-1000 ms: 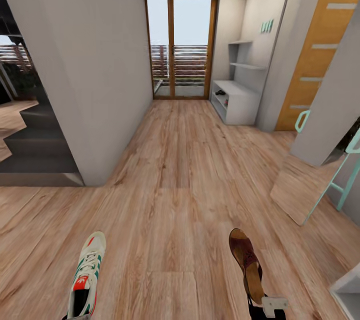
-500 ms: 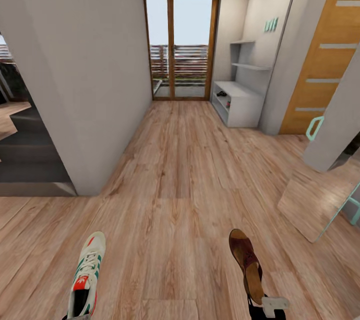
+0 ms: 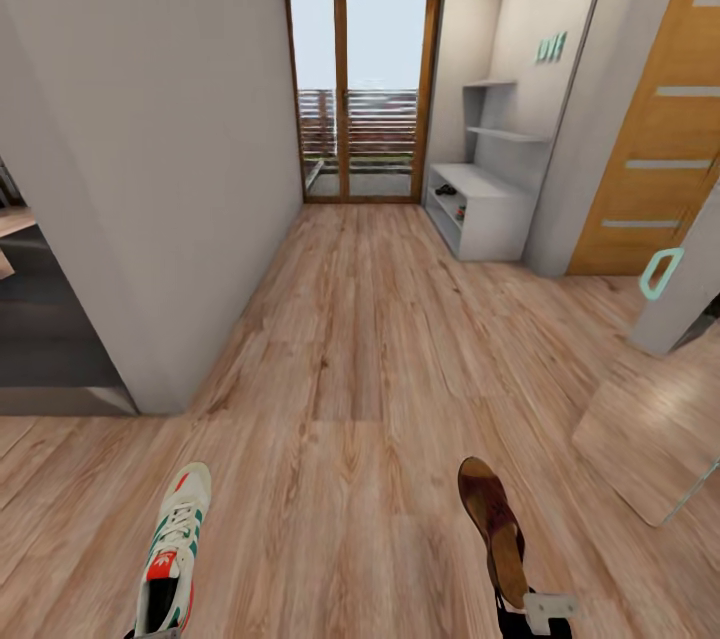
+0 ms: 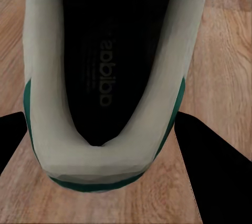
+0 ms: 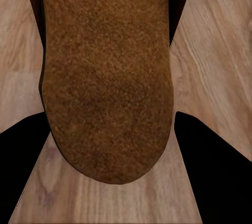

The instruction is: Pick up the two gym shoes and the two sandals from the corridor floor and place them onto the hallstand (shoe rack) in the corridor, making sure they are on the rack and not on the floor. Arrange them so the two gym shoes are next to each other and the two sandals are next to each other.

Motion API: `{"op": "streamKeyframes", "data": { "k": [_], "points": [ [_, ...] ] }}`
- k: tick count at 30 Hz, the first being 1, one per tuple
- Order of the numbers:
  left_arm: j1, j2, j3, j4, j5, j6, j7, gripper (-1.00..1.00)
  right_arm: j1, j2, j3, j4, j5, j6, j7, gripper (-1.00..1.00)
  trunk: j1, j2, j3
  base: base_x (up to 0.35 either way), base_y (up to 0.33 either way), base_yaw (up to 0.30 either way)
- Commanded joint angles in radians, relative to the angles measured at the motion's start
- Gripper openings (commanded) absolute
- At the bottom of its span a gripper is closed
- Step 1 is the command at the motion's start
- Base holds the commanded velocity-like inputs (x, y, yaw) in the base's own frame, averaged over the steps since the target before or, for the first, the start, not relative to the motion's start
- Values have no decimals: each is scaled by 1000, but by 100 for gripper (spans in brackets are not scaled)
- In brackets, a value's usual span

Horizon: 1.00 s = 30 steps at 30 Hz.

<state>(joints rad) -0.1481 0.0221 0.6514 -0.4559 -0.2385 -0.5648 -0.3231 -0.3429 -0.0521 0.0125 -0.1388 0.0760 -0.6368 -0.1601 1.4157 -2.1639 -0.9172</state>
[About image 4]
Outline gym shoe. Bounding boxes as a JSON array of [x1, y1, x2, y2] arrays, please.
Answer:
[[23, 0, 205, 194]]

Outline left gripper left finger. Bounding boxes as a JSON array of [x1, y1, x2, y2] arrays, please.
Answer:
[[0, 111, 28, 175]]

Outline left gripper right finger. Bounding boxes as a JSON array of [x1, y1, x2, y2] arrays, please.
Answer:
[[174, 111, 252, 224]]

